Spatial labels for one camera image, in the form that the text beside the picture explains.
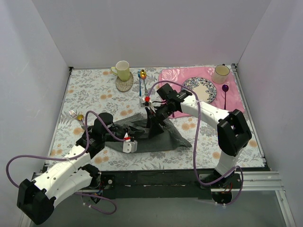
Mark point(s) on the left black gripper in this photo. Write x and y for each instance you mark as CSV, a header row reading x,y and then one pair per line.
x,y
128,131

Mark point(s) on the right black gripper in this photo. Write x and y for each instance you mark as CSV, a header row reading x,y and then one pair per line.
x,y
156,118

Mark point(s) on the grey cloth napkin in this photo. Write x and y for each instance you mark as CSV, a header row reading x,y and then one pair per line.
x,y
170,139

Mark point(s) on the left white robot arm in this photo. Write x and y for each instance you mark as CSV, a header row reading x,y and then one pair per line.
x,y
39,197

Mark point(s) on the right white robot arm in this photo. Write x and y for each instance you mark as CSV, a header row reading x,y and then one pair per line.
x,y
232,129

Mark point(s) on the floral tablecloth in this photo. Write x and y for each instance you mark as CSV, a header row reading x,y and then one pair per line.
x,y
95,90

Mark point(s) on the round woven coaster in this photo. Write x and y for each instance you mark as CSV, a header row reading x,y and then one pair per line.
x,y
124,86

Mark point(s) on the gold bowl spoon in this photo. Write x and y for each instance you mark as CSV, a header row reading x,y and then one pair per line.
x,y
143,76

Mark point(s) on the blue floral plate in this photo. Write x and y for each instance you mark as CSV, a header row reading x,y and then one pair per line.
x,y
205,89

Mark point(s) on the yellow-green mug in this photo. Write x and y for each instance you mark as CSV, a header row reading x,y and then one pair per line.
x,y
122,70

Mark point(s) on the pink floral placemat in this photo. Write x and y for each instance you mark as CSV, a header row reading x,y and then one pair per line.
x,y
179,75

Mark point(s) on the cream mug dark rim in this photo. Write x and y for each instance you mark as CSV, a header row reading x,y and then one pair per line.
x,y
220,74

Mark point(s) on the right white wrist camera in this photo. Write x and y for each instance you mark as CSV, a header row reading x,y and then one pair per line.
x,y
146,102

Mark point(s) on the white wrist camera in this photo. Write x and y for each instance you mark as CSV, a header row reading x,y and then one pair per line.
x,y
146,102
129,144

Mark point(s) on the gold spoon purple handle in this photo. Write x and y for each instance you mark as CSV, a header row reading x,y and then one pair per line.
x,y
80,118

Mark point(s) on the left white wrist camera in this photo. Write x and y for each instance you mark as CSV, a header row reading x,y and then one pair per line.
x,y
129,144

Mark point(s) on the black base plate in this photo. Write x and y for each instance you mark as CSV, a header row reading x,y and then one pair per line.
x,y
159,184

